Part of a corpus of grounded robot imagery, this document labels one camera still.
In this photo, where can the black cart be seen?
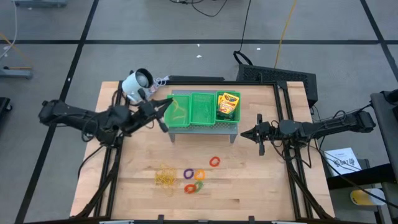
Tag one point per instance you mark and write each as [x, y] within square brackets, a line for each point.
[385, 137]

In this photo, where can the black side shelf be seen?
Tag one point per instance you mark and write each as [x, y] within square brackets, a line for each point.
[357, 179]

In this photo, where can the yellow white round object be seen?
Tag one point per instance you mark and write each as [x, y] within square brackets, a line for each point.
[360, 197]

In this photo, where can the grey perforated metal riser shelf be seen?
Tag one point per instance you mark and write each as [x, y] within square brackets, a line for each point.
[202, 130]

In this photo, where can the white round camera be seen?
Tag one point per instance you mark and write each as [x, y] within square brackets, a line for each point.
[133, 85]

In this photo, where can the grey stand base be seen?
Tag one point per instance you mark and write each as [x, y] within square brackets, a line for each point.
[15, 73]
[40, 3]

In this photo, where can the black aluminium table frame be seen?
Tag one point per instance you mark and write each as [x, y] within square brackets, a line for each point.
[248, 83]

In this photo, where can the black object on floor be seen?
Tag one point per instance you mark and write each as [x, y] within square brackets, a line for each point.
[3, 107]

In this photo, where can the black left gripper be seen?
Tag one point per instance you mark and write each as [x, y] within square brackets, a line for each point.
[146, 112]

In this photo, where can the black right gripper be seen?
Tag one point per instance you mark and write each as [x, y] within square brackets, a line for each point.
[267, 132]

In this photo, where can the white printed paper sheet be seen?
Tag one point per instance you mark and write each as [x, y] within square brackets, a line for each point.
[342, 160]

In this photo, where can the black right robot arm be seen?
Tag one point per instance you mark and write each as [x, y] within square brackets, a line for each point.
[326, 126]

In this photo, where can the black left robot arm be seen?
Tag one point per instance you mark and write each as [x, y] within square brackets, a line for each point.
[77, 116]

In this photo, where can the yellow rubber band pile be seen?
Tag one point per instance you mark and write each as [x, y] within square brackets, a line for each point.
[165, 180]

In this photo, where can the green plastic mesh basket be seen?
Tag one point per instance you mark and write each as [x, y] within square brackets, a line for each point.
[203, 109]
[228, 121]
[180, 124]

